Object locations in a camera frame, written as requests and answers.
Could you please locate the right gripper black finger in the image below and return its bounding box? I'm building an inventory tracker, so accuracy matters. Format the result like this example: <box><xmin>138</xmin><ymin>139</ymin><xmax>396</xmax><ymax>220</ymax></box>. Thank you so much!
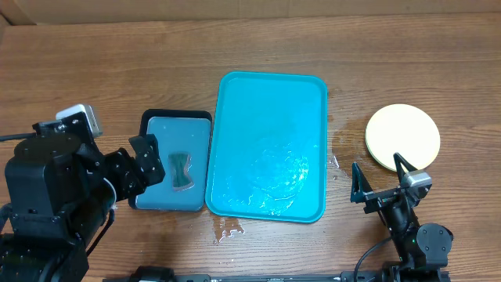
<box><xmin>350</xmin><ymin>162</ymin><xmax>373</xmax><ymax>203</ymax></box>
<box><xmin>393</xmin><ymin>153</ymin><xmax>417</xmax><ymax>180</ymax></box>

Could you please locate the yellow plate with blue stain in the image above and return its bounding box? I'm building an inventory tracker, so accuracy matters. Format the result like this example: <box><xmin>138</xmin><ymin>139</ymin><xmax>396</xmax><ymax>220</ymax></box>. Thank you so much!
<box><xmin>365</xmin><ymin>104</ymin><xmax>441</xmax><ymax>171</ymax></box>

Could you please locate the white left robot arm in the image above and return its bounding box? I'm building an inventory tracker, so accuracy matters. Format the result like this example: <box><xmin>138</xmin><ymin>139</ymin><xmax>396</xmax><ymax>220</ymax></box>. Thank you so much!
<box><xmin>1</xmin><ymin>133</ymin><xmax>165</xmax><ymax>281</ymax></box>

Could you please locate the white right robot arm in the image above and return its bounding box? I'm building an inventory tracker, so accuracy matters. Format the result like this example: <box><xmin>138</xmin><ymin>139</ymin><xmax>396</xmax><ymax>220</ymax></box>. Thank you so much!
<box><xmin>341</xmin><ymin>153</ymin><xmax>453</xmax><ymax>282</ymax></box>

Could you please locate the black water tray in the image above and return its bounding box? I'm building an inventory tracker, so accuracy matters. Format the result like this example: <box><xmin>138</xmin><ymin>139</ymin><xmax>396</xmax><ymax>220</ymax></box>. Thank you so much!
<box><xmin>129</xmin><ymin>109</ymin><xmax>212</xmax><ymax>212</ymax></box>

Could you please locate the teal serving tray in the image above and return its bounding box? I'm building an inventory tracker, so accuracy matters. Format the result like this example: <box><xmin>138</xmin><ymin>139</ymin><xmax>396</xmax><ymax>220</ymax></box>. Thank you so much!
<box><xmin>205</xmin><ymin>71</ymin><xmax>328</xmax><ymax>224</ymax></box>

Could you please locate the brown cardboard backdrop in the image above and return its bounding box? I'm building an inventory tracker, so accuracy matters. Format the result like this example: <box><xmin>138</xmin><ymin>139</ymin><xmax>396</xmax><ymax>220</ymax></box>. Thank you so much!
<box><xmin>1</xmin><ymin>0</ymin><xmax>500</xmax><ymax>25</ymax></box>

